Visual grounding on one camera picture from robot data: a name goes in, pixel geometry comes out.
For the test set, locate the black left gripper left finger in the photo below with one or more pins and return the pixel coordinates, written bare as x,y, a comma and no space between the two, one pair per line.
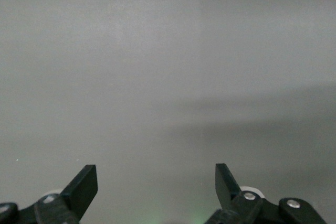
81,190

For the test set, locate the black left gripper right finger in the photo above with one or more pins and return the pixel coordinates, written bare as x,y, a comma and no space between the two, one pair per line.
224,187

